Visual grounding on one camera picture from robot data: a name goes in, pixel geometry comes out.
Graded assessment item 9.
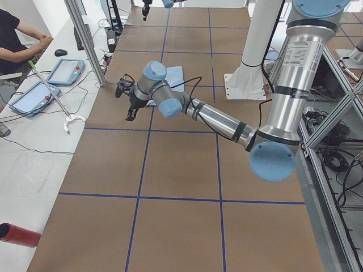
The light blue t-shirt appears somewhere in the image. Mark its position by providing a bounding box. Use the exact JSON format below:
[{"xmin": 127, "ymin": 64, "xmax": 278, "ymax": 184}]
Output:
[{"xmin": 147, "ymin": 65, "xmax": 185, "ymax": 107}]

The black power adapter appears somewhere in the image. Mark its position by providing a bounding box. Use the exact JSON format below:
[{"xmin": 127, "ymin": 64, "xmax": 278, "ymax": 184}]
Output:
[{"xmin": 106, "ymin": 30, "xmax": 117, "ymax": 53}]

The reacher grabber stick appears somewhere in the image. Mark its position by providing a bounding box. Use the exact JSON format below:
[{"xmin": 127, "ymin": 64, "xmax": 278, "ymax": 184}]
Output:
[{"xmin": 28, "ymin": 61, "xmax": 86, "ymax": 134}]

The black keyboard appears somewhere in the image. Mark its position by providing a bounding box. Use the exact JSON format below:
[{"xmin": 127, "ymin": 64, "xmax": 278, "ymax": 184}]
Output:
[{"xmin": 73, "ymin": 23, "xmax": 94, "ymax": 51}]

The far blue teach pendant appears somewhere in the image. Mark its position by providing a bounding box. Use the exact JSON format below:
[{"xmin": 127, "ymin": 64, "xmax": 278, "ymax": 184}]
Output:
[{"xmin": 46, "ymin": 58, "xmax": 85, "ymax": 86}]

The blue teach pendant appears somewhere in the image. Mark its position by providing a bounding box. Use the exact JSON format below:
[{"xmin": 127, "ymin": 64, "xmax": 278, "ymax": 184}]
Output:
[
  {"xmin": 9, "ymin": 82, "xmax": 54, "ymax": 117},
  {"xmin": 46, "ymin": 58, "xmax": 85, "ymax": 86}
]

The black computer mouse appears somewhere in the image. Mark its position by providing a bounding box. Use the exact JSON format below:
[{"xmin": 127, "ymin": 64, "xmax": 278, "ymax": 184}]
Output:
[{"xmin": 54, "ymin": 49, "xmax": 67, "ymax": 57}]

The near blue teach pendant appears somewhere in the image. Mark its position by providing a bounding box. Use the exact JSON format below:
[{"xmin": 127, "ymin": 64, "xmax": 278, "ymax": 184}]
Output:
[{"xmin": 9, "ymin": 82, "xmax": 54, "ymax": 117}]

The seated person black shirt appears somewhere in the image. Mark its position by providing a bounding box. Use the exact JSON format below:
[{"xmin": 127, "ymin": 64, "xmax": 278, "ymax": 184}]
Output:
[{"xmin": 1, "ymin": 10, "xmax": 53, "ymax": 84}]

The red cylinder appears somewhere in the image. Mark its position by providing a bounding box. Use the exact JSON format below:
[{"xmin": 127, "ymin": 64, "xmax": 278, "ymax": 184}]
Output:
[{"xmin": 1, "ymin": 223, "xmax": 41, "ymax": 248}]

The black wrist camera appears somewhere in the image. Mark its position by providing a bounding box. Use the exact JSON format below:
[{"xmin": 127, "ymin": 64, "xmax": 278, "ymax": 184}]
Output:
[{"xmin": 115, "ymin": 74, "xmax": 135, "ymax": 98}]

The aluminium frame truss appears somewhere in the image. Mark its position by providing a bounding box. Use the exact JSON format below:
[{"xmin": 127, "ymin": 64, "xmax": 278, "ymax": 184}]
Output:
[{"xmin": 298, "ymin": 48, "xmax": 362, "ymax": 271}]

